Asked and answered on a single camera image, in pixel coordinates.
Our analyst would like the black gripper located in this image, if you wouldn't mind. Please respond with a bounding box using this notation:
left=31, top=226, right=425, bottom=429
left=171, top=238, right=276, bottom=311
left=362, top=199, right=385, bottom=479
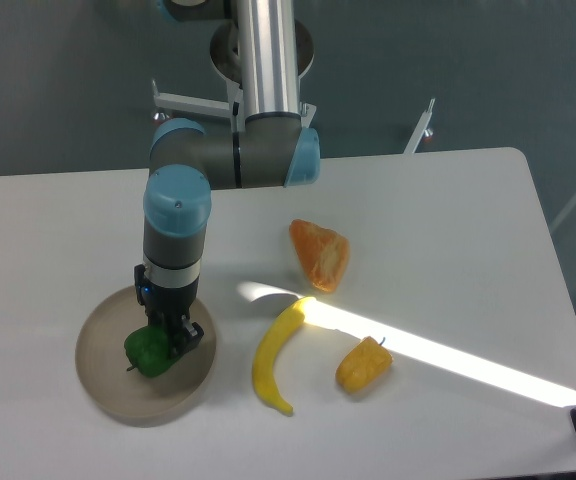
left=134, top=264, right=204, bottom=358

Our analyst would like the green bell pepper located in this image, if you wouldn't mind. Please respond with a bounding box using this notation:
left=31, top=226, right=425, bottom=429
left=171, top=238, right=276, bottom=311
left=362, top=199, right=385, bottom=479
left=124, top=325, right=177, bottom=378

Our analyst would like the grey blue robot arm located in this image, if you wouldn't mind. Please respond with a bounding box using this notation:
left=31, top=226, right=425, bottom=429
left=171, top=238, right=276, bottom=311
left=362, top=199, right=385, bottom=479
left=134, top=1, right=320, bottom=359

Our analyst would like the yellow chili pepper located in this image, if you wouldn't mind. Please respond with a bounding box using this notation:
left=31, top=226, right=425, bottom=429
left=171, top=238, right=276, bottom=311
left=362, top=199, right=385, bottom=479
left=251, top=297, right=315, bottom=417

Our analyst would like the beige round plate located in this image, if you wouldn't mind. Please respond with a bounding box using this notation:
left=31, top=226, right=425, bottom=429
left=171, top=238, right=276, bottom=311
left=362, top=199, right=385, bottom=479
left=75, top=287, right=218, bottom=427

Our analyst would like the orange pepper slice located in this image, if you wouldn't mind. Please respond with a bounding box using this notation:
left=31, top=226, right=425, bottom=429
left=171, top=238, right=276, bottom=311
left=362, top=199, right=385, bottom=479
left=289, top=219, right=350, bottom=293

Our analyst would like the small yellow bell pepper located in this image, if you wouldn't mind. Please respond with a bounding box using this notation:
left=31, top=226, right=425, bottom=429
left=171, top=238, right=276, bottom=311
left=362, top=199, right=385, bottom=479
left=335, top=337, right=393, bottom=394

